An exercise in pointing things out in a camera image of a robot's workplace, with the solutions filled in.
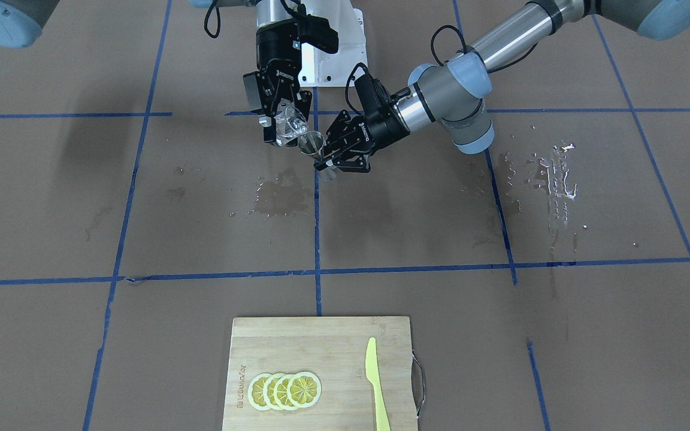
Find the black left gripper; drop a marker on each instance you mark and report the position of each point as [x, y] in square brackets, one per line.
[384, 121]

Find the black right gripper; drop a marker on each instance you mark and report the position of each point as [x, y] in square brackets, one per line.
[271, 49]

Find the clear glass beaker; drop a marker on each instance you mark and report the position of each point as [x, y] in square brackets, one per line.
[291, 123]

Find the steel double jigger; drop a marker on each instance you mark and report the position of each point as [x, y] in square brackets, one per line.
[312, 144]

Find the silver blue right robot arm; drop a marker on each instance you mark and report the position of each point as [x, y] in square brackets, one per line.
[128, 33]

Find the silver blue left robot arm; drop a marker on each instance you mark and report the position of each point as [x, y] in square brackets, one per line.
[454, 93]

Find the bamboo cutting board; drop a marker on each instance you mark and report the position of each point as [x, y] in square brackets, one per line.
[265, 352]

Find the yellow plastic knife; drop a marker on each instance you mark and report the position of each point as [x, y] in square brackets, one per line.
[373, 376]

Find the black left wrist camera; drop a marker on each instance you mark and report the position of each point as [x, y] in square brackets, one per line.
[373, 96]

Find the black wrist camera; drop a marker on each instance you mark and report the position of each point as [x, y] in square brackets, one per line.
[373, 96]
[317, 32]

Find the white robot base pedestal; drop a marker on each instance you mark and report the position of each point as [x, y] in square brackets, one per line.
[320, 69]

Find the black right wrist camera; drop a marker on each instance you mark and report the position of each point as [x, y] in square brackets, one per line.
[317, 32]

